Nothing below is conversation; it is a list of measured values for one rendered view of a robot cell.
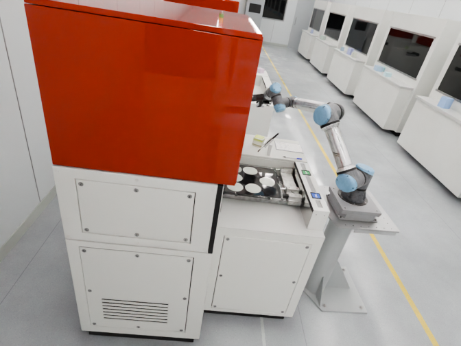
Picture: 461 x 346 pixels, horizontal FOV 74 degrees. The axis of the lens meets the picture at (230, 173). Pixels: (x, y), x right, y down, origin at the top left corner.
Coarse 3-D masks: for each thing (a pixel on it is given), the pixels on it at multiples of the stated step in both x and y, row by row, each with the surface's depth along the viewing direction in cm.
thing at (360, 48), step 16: (368, 16) 735; (384, 16) 669; (352, 32) 817; (368, 32) 725; (384, 32) 685; (336, 48) 866; (352, 48) 782; (368, 48) 716; (336, 64) 843; (352, 64) 743; (368, 64) 721; (336, 80) 829; (352, 80) 749; (352, 96) 781
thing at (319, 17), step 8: (320, 8) 1112; (328, 8) 1049; (312, 16) 1202; (320, 16) 1100; (312, 24) 1189; (320, 24) 1089; (304, 32) 1212; (312, 32) 1151; (320, 32) 1088; (304, 40) 1199; (312, 40) 1108; (304, 48) 1185; (312, 48) 1123; (304, 56) 1171
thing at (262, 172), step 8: (256, 168) 210; (264, 168) 212; (248, 176) 200; (256, 176) 201; (264, 176) 202; (272, 176) 204; (256, 184) 193; (240, 192) 183; (248, 192) 184; (264, 192) 187; (272, 192) 188
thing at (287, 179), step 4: (280, 172) 216; (280, 176) 214; (284, 176) 210; (288, 176) 211; (292, 176) 212; (284, 180) 206; (288, 180) 207; (292, 180) 208; (284, 184) 202; (288, 184) 203; (292, 184) 203; (288, 200) 187; (292, 200) 187; (288, 204) 188; (292, 204) 188; (296, 204) 188
